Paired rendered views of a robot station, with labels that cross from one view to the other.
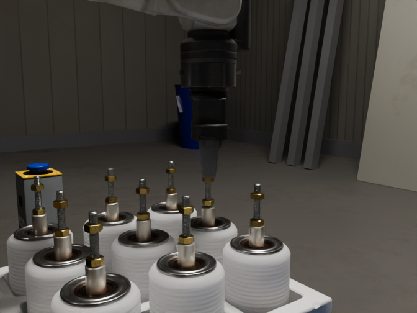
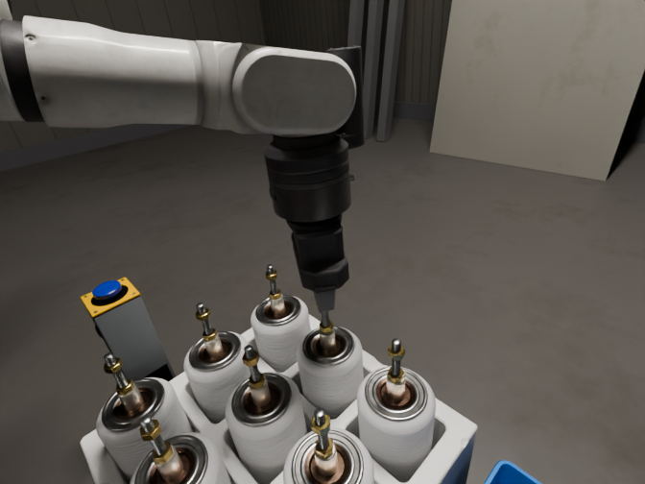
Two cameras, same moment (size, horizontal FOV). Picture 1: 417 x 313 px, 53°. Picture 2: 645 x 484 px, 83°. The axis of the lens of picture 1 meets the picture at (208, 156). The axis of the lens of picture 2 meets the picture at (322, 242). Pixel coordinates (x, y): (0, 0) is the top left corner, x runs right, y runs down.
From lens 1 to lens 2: 0.34 m
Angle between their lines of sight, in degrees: 22
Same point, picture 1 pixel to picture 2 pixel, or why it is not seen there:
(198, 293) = not seen: outside the picture
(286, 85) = not seen: hidden behind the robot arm
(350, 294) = (454, 320)
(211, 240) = (338, 376)
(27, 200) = (107, 335)
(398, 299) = (498, 319)
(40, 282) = not seen: outside the picture
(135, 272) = (262, 450)
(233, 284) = (375, 445)
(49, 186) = (130, 312)
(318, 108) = (388, 77)
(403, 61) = (478, 19)
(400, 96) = (474, 61)
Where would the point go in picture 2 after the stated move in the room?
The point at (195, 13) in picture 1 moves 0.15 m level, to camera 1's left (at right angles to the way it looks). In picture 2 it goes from (287, 131) to (103, 154)
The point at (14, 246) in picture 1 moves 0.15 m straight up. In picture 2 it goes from (107, 442) to (48, 352)
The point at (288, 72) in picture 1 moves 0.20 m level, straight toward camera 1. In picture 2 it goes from (354, 36) to (355, 36)
